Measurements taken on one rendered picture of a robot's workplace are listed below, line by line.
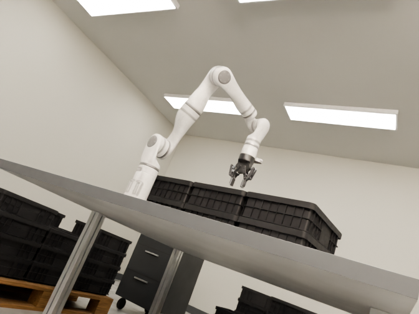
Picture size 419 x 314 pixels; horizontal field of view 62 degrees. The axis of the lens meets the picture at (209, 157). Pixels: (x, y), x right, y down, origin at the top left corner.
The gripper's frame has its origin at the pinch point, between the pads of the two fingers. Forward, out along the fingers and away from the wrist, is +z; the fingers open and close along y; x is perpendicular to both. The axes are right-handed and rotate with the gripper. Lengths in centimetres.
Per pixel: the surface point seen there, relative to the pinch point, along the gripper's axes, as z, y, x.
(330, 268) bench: 31, 66, -45
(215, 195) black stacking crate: 10.0, -3.0, -7.9
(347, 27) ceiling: -179, -17, 88
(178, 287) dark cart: 64, -133, 150
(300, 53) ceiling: -178, -67, 111
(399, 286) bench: 29, 79, -42
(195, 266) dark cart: 40, -136, 167
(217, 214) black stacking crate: 18.0, 2.5, -8.9
